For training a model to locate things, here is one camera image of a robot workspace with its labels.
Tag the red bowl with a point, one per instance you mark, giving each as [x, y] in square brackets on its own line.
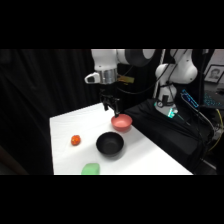
[121, 122]

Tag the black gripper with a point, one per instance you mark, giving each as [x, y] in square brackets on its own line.
[109, 96]

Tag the black robot stand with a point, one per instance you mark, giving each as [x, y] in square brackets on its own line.
[166, 133]

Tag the green soft block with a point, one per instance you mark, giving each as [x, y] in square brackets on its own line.
[90, 169]

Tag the black bowl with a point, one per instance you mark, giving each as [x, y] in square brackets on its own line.
[110, 144]

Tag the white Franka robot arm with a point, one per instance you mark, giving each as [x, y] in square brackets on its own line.
[106, 60]

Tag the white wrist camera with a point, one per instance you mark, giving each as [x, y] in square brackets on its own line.
[91, 77]

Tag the framed portrait picture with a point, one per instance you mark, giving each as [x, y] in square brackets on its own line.
[214, 74]

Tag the red ball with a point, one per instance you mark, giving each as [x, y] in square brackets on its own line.
[76, 140]

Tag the black curtain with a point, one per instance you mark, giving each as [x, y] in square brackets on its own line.
[40, 100]

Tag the small green light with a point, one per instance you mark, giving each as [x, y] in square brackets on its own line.
[172, 113]

